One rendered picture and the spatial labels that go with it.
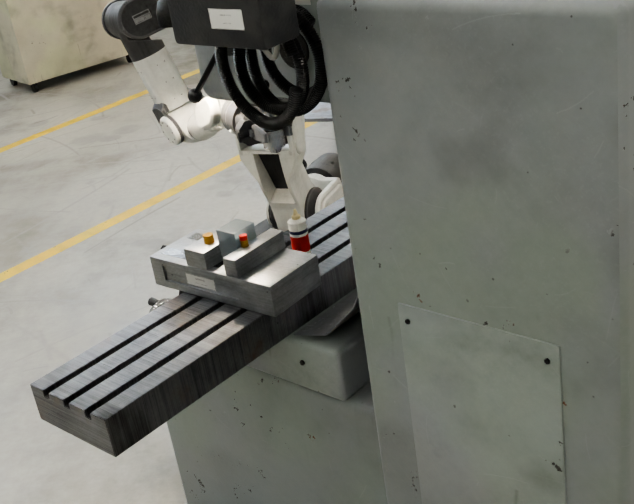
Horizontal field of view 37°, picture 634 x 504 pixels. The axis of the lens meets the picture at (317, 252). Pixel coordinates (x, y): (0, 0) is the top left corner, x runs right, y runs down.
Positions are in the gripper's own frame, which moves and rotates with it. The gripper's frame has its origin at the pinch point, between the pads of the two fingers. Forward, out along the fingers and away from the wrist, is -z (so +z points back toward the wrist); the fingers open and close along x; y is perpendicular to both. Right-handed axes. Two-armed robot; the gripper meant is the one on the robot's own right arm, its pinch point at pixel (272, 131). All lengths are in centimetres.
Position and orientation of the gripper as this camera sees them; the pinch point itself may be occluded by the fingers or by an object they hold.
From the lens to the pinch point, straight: 200.9
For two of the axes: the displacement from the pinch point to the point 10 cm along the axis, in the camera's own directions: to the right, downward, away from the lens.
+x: 8.8, -3.2, 3.6
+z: -4.6, -3.3, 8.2
